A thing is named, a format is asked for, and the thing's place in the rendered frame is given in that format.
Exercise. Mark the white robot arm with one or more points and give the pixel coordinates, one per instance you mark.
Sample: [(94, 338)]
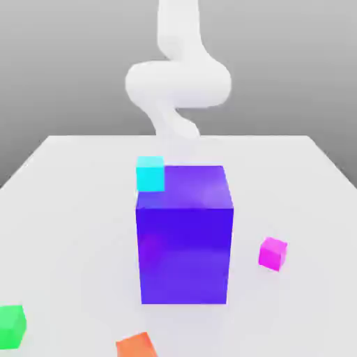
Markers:
[(178, 81)]

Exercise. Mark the small cyan cube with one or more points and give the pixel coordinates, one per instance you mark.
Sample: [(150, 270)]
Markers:
[(150, 175)]

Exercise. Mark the small magenta cube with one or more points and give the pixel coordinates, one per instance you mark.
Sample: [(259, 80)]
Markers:
[(272, 254)]

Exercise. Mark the small orange cube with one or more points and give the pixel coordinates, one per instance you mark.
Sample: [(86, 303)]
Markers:
[(135, 345)]

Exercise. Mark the small green cube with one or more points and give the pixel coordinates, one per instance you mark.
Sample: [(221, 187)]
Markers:
[(11, 326)]

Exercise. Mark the large purple box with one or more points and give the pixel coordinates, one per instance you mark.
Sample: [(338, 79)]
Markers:
[(184, 251)]

